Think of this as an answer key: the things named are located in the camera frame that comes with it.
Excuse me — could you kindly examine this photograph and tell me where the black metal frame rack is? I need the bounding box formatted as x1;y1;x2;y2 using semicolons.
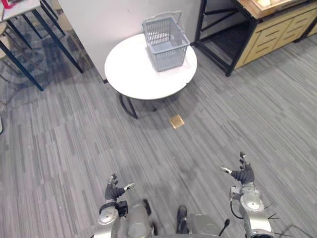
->
194;0;263;77

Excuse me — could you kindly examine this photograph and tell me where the robot silver leg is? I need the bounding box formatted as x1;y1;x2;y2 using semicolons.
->
118;198;159;238
175;205;225;238

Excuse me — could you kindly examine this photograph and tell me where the grey table with black legs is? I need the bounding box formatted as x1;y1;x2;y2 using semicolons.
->
0;0;84;92

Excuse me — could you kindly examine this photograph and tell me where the brass floor socket plate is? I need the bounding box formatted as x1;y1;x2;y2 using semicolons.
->
169;115;186;129

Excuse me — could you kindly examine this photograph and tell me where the grey plastic shopping basket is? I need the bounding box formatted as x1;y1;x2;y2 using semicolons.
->
141;10;191;73

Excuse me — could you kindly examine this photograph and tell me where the wooden display cabinet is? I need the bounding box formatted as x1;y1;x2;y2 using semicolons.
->
231;0;317;70

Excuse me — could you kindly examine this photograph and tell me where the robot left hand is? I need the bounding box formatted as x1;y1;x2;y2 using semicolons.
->
104;173;135;201

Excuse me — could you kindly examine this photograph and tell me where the round white table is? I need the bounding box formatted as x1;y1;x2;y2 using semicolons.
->
104;33;198;120

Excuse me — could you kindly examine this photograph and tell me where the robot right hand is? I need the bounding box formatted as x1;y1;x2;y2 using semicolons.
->
220;151;255;186

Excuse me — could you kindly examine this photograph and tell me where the robot left silver leg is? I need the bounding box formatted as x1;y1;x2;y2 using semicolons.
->
118;198;159;238

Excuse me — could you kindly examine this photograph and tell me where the robot right silver leg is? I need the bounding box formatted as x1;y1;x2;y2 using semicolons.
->
175;205;225;238

